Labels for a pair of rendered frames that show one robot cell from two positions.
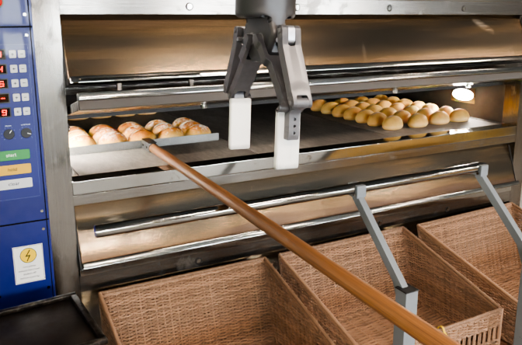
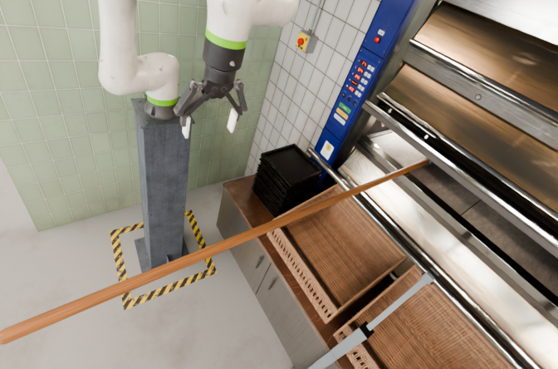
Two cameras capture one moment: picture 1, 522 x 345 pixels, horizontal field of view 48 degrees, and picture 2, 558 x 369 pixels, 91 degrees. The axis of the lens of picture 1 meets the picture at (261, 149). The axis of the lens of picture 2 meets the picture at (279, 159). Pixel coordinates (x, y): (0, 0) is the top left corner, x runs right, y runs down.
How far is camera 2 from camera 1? 1.03 m
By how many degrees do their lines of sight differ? 67
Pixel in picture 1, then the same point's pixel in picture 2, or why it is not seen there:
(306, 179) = (476, 261)
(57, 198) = (350, 138)
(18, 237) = (330, 138)
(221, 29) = (494, 126)
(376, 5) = not seen: outside the picture
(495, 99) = not seen: outside the picture
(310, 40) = not seen: outside the picture
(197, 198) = (403, 196)
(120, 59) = (413, 100)
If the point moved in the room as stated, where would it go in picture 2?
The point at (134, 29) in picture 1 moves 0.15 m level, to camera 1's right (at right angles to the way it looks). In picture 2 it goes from (436, 90) to (457, 108)
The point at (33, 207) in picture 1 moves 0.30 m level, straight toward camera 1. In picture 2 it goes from (339, 133) to (298, 138)
